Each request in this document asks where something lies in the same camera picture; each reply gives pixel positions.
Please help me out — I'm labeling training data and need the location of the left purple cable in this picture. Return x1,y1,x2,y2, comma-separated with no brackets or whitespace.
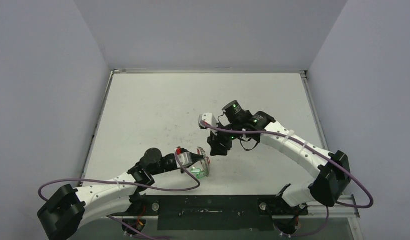
37,150,201,240

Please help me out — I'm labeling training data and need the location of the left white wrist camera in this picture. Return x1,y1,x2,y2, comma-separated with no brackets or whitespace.
175,147,193,169

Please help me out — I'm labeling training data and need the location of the aluminium front rail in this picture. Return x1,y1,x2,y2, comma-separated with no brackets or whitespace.
61,194,360,220

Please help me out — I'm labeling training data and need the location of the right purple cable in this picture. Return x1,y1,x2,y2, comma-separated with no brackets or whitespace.
199,120,374,239

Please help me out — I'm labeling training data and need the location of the metal keyring with red handle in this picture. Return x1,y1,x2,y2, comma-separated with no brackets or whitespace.
195,146,210,179

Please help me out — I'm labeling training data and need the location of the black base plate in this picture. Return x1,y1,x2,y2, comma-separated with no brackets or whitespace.
116,195,308,231

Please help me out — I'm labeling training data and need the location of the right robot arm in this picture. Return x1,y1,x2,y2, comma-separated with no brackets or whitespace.
198,100,351,215

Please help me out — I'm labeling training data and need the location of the purple cable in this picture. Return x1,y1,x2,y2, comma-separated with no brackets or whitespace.
37,150,201,240
199,120,374,239

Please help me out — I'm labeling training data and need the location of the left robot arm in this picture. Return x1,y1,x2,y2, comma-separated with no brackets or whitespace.
37,147,209,240

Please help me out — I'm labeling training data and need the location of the key with green tag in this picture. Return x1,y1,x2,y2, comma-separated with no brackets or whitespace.
190,167,207,179

